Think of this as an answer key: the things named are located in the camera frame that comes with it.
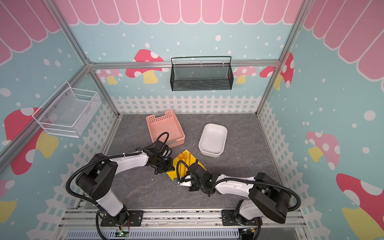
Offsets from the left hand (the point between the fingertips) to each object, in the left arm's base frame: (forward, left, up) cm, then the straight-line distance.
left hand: (174, 162), depth 89 cm
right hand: (-11, -7, -2) cm, 13 cm away
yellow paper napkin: (-13, -8, +25) cm, 29 cm away
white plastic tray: (+20, -24, -5) cm, 32 cm away
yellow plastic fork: (+5, -9, -5) cm, 11 cm away
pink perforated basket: (+36, +10, -5) cm, 38 cm away
